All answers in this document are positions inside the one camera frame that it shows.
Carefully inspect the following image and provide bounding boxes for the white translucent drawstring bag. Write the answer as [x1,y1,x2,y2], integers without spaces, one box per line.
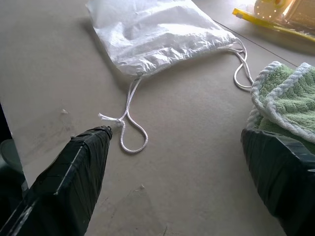
[85,0,253,155]

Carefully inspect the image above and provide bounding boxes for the white round perforated object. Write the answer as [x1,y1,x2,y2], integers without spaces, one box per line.
[253,0,290,22]

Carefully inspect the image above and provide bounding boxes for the green towel with white edge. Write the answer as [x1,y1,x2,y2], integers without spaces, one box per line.
[247,61,315,144]

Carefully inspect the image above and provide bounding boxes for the yellow flat tray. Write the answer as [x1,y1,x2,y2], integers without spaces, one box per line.
[232,7,315,44]

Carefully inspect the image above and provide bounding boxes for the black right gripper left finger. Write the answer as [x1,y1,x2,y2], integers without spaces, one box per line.
[0,124,114,236]

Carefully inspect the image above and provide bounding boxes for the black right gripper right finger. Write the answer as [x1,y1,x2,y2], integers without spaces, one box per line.
[240,128,315,236]

